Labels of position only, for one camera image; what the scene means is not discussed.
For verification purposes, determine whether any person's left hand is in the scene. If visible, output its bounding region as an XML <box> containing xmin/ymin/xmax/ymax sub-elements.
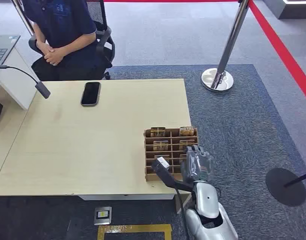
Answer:
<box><xmin>44</xmin><ymin>46</ymin><xmax>65</xmax><ymax>67</ymax></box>

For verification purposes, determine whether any person's right hand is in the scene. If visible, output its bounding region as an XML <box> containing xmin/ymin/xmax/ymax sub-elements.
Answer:
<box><xmin>35</xmin><ymin>40</ymin><xmax>54</xmax><ymax>57</ymax></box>

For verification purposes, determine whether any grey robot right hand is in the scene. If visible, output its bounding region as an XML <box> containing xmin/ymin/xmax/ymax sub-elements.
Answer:
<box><xmin>180</xmin><ymin>144</ymin><xmax>216</xmax><ymax>185</ymax></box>

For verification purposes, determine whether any gold brown hotel card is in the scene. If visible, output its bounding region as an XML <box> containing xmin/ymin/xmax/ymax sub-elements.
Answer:
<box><xmin>152</xmin><ymin>140</ymin><xmax>170</xmax><ymax>152</ymax></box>
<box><xmin>179</xmin><ymin>139</ymin><xmax>196</xmax><ymax>151</ymax></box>
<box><xmin>150</xmin><ymin>127</ymin><xmax>167</xmax><ymax>138</ymax></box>
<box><xmin>179</xmin><ymin>126</ymin><xmax>195</xmax><ymax>137</ymax></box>

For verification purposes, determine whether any person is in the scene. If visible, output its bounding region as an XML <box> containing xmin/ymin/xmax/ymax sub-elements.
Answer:
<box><xmin>22</xmin><ymin>0</ymin><xmax>113</xmax><ymax>82</ymax></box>

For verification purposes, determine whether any brown wooden card holder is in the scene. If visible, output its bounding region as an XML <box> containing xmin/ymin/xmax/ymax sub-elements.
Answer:
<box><xmin>143</xmin><ymin>126</ymin><xmax>199</xmax><ymax>182</ymax></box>

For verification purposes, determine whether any white side desk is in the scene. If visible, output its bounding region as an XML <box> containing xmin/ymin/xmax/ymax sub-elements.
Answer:
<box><xmin>0</xmin><ymin>46</ymin><xmax>39</xmax><ymax>111</ymax></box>

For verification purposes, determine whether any grey laptop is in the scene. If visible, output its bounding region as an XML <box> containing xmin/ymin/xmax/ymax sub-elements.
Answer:
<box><xmin>0</xmin><ymin>34</ymin><xmax>21</xmax><ymax>76</ymax></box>

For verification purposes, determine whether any black smartphone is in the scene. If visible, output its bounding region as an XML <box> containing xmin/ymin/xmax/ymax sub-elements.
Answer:
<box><xmin>80</xmin><ymin>81</ymin><xmax>102</xmax><ymax>108</ymax></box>

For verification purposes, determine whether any black office chair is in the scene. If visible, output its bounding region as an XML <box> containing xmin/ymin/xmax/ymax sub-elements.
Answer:
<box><xmin>28</xmin><ymin>0</ymin><xmax>116</xmax><ymax>81</ymax></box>

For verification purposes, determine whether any dark blue carpet mat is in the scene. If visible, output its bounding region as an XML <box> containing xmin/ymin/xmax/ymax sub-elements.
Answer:
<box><xmin>0</xmin><ymin>63</ymin><xmax>306</xmax><ymax>240</ymax></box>

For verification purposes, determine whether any light wood table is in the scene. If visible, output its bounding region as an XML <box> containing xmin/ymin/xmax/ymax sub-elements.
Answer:
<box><xmin>0</xmin><ymin>78</ymin><xmax>192</xmax><ymax>215</ymax></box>

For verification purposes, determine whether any black stanchion base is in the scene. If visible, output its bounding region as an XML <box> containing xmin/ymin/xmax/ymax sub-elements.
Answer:
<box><xmin>265</xmin><ymin>167</ymin><xmax>306</xmax><ymax>208</ymax></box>

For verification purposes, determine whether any silver floor socket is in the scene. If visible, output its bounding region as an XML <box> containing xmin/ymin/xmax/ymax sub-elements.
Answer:
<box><xmin>93</xmin><ymin>206</ymin><xmax>112</xmax><ymax>226</ymax></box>

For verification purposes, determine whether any red barrier belt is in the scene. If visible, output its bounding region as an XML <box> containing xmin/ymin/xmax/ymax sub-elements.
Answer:
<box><xmin>102</xmin><ymin>0</ymin><xmax>241</xmax><ymax>4</ymax></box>
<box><xmin>247</xmin><ymin>0</ymin><xmax>306</xmax><ymax>108</ymax></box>

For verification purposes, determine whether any grey platform edge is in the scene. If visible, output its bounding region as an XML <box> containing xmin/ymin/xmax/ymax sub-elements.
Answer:
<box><xmin>262</xmin><ymin>0</ymin><xmax>306</xmax><ymax>20</ymax></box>

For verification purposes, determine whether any grey cable adapter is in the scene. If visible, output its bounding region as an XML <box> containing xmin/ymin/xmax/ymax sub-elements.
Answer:
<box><xmin>35</xmin><ymin>80</ymin><xmax>51</xmax><ymax>100</ymax></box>

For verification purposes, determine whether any black laptop cable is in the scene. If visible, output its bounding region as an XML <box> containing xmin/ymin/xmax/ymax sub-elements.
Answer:
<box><xmin>0</xmin><ymin>64</ymin><xmax>41</xmax><ymax>84</ymax></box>

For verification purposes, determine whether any black wrist camera white label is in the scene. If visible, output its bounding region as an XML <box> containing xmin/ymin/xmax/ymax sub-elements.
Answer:
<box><xmin>151</xmin><ymin>156</ymin><xmax>195</xmax><ymax>193</ymax></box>

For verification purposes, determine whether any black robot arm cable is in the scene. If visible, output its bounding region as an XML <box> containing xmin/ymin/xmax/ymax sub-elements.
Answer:
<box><xmin>175</xmin><ymin>187</ymin><xmax>191</xmax><ymax>240</ymax></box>

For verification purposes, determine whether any yellow floor tape frame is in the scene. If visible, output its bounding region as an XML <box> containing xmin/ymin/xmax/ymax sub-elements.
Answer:
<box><xmin>97</xmin><ymin>223</ymin><xmax>173</xmax><ymax>240</ymax></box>

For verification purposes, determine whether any chrome stanchion post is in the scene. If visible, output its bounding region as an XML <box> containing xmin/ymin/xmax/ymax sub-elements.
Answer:
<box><xmin>201</xmin><ymin>0</ymin><xmax>250</xmax><ymax>93</ymax></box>

